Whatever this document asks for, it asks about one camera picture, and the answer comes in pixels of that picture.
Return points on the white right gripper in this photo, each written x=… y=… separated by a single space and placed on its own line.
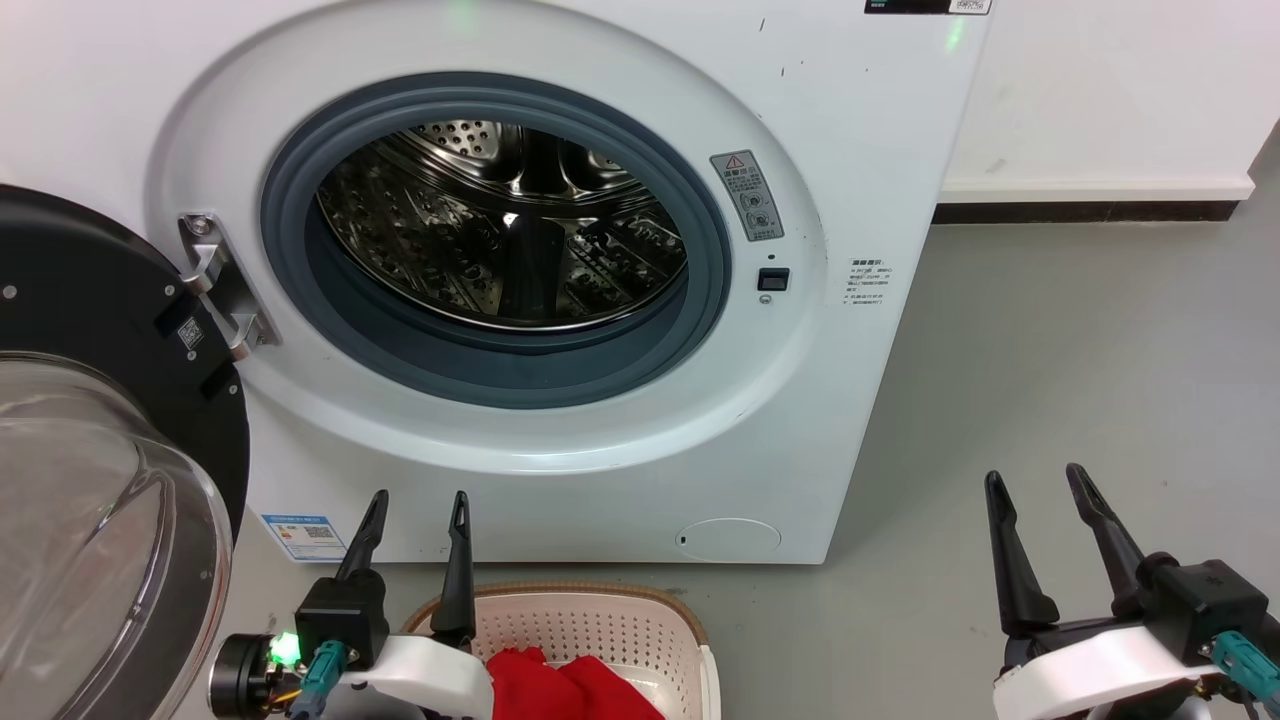
x=1090 y=675

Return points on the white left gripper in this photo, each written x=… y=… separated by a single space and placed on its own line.
x=430 y=675

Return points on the red garment with white stripe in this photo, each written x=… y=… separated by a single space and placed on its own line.
x=570 y=690

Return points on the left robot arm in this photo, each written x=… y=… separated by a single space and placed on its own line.
x=240 y=675

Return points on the cream perforated laundry basket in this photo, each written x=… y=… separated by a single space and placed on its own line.
x=600 y=630

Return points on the stainless steel washing machine drum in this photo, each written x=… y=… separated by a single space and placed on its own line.
x=500 y=230

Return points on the black washer door with glass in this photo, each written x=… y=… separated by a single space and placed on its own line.
x=90 y=290

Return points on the blue energy label sticker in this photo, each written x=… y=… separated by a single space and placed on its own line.
x=303 y=538

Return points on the grey rubber door gasket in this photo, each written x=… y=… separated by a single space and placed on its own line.
x=500 y=365

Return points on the white front-load washing machine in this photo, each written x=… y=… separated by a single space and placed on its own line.
x=620 y=490

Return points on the QR code sticker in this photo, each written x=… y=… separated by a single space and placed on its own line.
x=190 y=333

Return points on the round white filter cover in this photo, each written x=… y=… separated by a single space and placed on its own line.
x=729 y=540

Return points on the silver door hinge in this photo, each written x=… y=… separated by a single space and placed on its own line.
x=225 y=292

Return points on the white text label sticker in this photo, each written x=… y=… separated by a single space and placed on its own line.
x=868 y=282

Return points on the grey warning sticker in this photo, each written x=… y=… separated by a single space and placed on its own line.
x=747 y=196

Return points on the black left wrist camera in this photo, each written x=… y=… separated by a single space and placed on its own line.
x=342 y=620

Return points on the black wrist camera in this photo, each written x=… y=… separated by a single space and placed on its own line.
x=342 y=620
x=1210 y=600

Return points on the teal left camera plug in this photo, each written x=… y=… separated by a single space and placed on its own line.
x=320 y=680

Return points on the teal camera plug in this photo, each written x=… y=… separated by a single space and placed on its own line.
x=1250 y=665
x=320 y=680

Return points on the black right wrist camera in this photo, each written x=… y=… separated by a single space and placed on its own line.
x=1210 y=600

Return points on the teal right camera plug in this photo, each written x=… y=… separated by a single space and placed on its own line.
x=1250 y=665

